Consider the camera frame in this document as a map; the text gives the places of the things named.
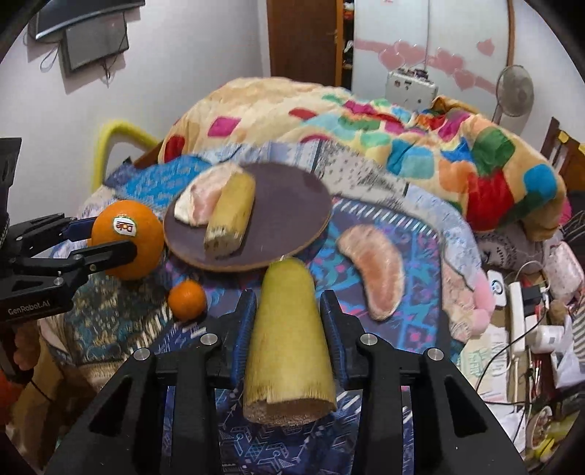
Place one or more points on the white box appliance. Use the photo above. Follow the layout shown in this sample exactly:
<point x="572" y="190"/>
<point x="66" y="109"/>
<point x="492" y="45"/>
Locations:
<point x="409" y="91"/>

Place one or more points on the grey patterned pillow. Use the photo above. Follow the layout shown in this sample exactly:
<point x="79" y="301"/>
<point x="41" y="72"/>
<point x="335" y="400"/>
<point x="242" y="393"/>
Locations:
<point x="507" y="246"/>

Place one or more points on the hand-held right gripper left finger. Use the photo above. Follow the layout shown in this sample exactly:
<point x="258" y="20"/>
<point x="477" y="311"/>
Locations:
<point x="242" y="342"/>

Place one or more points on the small black wall monitor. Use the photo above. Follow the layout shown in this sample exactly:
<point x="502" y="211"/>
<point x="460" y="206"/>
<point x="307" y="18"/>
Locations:
<point x="93" y="43"/>

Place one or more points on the peeled pink pomelo segment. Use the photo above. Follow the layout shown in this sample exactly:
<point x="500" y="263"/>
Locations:
<point x="377" y="269"/>
<point x="203" y="198"/>

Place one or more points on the black wall television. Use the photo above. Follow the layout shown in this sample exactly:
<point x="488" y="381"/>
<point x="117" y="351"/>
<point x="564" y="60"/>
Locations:
<point x="77" y="13"/>

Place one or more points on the white round device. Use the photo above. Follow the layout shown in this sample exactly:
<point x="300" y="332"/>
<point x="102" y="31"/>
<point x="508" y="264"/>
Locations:
<point x="497" y="287"/>

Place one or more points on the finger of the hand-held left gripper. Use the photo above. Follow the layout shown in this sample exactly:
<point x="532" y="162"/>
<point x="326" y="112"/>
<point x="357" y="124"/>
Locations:
<point x="80" y="228"/>
<point x="105" y="255"/>

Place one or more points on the large orange with sticker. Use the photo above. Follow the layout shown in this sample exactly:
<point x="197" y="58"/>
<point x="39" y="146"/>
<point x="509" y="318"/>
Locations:
<point x="137" y="246"/>

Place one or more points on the blue patterned bed sheet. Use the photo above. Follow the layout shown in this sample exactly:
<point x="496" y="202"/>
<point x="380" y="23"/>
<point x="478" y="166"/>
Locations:
<point x="411" y="219"/>

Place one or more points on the brown wooden headboard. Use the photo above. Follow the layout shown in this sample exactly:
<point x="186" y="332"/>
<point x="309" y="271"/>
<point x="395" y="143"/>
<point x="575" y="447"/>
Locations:
<point x="564" y="150"/>

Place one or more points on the standing electric fan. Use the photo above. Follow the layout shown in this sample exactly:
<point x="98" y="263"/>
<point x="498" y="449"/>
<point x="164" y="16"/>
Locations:
<point x="515" y="91"/>

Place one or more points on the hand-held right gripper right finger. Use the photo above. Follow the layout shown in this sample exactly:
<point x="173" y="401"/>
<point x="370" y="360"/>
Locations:
<point x="336" y="347"/>

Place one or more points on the brown wooden door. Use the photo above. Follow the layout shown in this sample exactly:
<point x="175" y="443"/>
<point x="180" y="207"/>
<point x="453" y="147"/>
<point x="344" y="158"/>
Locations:
<point x="301" y="36"/>

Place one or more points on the white power strip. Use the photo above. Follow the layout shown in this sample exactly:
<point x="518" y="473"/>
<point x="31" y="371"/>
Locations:
<point x="516" y="315"/>

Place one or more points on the colourful patchwork blanket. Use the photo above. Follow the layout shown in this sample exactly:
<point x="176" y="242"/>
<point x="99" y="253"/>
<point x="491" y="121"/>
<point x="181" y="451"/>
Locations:
<point x="411" y="150"/>

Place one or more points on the white charger plug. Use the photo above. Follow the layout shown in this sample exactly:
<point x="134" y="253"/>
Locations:
<point x="548" y="338"/>

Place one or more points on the yellow foam bed rail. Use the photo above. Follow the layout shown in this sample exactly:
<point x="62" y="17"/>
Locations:
<point x="107" y="137"/>

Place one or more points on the round brown plate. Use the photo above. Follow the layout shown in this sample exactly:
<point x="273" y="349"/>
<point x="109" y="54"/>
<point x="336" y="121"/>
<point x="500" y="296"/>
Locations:
<point x="288" y="214"/>

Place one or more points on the pink quilted bag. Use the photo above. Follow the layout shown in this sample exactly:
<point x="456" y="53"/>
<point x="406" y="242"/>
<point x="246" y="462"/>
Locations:
<point x="564" y="269"/>

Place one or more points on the small mandarin orange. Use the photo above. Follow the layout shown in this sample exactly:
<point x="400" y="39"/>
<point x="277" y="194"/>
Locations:
<point x="187" y="299"/>

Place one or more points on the yellow-green sugarcane piece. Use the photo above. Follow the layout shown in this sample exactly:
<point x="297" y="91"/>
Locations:
<point x="288" y="333"/>
<point x="231" y="214"/>

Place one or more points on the wardrobe with heart stickers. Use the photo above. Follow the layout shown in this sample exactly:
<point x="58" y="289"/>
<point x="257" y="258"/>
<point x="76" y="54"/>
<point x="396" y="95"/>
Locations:
<point x="388" y="27"/>

